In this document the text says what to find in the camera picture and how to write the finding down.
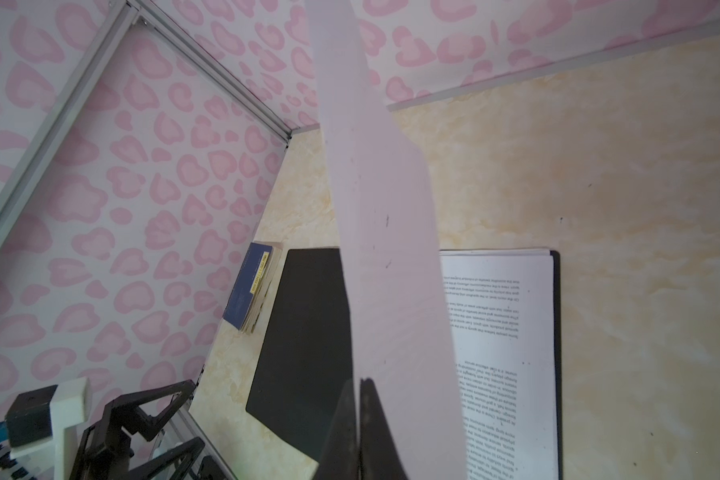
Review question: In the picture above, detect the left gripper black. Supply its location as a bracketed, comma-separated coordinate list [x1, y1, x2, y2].
[69, 380, 228, 480]

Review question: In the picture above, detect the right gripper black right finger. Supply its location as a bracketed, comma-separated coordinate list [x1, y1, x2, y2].
[359, 379, 408, 480]

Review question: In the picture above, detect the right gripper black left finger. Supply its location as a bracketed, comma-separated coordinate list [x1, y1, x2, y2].
[312, 380, 360, 480]

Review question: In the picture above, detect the orange and black folder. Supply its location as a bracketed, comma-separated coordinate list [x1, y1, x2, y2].
[246, 248, 563, 478]

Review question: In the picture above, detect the text sheet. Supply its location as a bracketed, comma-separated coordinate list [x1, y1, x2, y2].
[306, 1, 467, 479]
[441, 249, 562, 479]

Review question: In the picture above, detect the blue paperback book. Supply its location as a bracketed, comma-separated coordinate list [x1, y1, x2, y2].
[223, 242, 282, 332]

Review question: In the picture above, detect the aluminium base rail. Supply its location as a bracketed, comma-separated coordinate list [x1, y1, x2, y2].
[155, 407, 238, 480]

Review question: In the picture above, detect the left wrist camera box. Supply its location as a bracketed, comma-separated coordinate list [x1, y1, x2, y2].
[0, 377, 91, 479]

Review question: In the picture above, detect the aluminium frame corner post left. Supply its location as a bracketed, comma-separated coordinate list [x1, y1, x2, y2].
[130, 1, 293, 145]

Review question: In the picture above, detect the aluminium diagonal frame bar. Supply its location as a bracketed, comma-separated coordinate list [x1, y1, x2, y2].
[0, 1, 140, 249]

